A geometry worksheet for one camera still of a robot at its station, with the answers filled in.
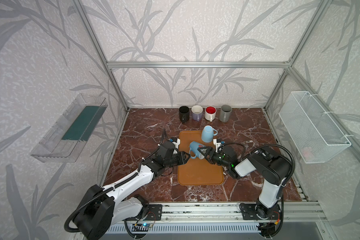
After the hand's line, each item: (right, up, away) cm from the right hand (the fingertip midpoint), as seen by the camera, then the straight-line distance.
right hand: (199, 148), depth 88 cm
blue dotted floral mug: (-4, 0, +1) cm, 4 cm away
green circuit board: (-30, -36, -16) cm, 49 cm away
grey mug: (+19, +22, +16) cm, 34 cm away
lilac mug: (-1, +22, +20) cm, 30 cm away
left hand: (-5, -1, -8) cm, 9 cm away
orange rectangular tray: (-1, -14, -1) cm, 14 cm away
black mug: (-10, +22, +20) cm, 31 cm away
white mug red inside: (+10, +23, +24) cm, 35 cm away
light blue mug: (+5, +8, +6) cm, 12 cm away
